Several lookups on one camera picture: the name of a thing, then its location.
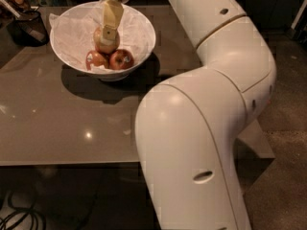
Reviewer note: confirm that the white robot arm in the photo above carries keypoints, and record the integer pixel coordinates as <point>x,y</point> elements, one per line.
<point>185,126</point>

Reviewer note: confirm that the black mesh basket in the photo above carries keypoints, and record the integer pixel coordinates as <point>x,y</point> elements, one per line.
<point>29,30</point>

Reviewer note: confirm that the red apple left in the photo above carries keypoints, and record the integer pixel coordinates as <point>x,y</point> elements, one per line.
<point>95,59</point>

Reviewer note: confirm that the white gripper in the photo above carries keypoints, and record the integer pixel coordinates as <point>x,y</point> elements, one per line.
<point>111,18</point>

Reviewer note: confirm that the yellow-green top apple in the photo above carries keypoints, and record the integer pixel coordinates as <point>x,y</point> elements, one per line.
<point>103,45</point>

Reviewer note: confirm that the white crumpled paper liner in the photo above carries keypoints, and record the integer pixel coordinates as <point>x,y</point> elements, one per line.
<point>73,39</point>

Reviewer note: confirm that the red apple right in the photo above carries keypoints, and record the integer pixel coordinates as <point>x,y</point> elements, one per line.
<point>121,59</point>

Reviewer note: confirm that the brown patterned item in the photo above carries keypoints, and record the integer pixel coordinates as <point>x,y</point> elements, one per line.
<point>19,5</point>

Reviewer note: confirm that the white ceramic bowl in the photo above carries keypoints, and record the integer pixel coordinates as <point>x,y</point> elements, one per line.
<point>140,45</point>

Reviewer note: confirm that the red apple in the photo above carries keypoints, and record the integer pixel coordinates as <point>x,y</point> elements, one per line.
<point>121,59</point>
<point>95,59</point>

